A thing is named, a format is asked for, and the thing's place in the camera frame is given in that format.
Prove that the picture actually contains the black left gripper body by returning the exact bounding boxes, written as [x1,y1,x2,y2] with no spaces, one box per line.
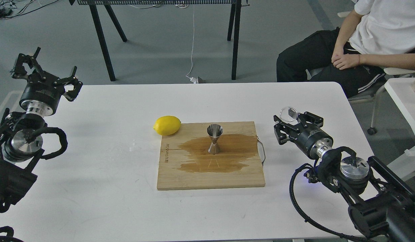
[19,72,65,116]

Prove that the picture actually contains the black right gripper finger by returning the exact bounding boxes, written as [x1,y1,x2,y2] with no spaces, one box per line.
[273,115,297,145]
[297,112,324,128]

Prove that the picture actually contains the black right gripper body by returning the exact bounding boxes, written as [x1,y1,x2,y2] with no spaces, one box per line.
[293,124,333,160]

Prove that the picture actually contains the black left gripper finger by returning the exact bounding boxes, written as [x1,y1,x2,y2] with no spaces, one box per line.
[58,66,83,102]
[11,47,45,81]

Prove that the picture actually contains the clear glass cup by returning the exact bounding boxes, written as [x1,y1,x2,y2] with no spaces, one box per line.
[279,106,299,123]

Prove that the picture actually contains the steel jigger measuring cup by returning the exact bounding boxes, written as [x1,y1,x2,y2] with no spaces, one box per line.
[206,124,223,155]

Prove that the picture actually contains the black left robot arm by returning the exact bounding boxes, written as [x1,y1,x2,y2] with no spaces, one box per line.
[0,47,83,213]

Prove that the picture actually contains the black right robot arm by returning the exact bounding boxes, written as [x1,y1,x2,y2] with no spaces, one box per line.
[273,110,415,242]

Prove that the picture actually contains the office chair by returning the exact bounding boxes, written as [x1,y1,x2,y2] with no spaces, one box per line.
[305,66,415,135]

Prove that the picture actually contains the white side table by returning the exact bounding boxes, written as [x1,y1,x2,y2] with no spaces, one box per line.
[384,78,415,181]

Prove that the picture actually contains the yellow lemon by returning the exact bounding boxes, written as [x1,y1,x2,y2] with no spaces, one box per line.
[153,116,181,136]

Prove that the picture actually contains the wooden cutting board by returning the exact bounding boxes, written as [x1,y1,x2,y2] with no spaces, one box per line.
[157,121,265,191]

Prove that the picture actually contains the seated person white shirt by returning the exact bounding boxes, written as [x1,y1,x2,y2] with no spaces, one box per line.
[276,0,415,98]

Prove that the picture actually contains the black floor cables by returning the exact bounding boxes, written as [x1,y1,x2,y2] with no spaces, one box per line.
[0,0,60,24]

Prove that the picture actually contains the white hanging cable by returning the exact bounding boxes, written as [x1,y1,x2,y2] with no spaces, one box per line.
[185,5,198,84]

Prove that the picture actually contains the black metal table frame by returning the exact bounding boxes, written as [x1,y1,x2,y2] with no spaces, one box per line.
[69,0,251,82]

